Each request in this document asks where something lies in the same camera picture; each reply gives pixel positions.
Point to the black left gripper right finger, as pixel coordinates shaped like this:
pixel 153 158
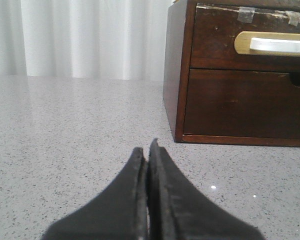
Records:
pixel 179 211

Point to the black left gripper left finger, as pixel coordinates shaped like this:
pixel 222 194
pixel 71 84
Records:
pixel 119 212

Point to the white curtain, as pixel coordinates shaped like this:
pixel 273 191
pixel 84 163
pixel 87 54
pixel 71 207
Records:
pixel 108 39

